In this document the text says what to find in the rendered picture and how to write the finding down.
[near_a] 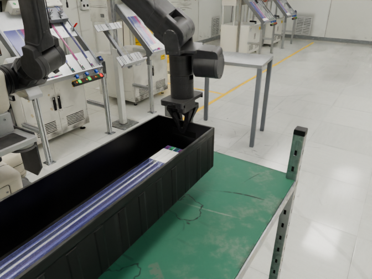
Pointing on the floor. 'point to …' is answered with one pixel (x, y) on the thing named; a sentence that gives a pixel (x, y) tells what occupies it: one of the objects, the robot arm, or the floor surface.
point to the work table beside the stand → (243, 61)
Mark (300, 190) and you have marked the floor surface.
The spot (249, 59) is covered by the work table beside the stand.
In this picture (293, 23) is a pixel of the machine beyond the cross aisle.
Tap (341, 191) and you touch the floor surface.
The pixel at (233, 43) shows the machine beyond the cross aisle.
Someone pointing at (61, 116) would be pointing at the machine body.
